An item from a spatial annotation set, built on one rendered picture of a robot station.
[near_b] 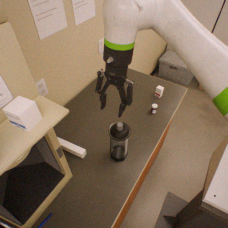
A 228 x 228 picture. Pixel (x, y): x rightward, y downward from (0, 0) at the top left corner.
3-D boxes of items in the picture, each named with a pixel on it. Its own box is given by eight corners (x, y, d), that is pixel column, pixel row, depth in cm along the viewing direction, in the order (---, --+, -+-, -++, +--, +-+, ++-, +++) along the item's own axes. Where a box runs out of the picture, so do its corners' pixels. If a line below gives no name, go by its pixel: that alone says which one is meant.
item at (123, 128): (106, 135, 87) (106, 126, 82) (116, 123, 92) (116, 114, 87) (122, 144, 83) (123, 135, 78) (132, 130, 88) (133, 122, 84)
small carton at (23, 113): (13, 126, 44) (2, 109, 39) (27, 112, 47) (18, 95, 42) (29, 132, 42) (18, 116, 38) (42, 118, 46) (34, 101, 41)
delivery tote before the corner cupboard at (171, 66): (154, 75, 311) (158, 58, 287) (164, 65, 335) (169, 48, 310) (188, 88, 288) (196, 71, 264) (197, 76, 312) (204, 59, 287)
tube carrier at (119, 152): (105, 155, 101) (103, 132, 85) (115, 141, 107) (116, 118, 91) (121, 164, 97) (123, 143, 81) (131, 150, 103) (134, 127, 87)
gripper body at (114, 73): (99, 61, 56) (99, 85, 63) (124, 70, 54) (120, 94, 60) (111, 52, 61) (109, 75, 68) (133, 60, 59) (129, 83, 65)
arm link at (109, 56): (140, 41, 56) (114, 33, 58) (124, 55, 48) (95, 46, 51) (136, 59, 60) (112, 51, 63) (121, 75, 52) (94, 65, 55)
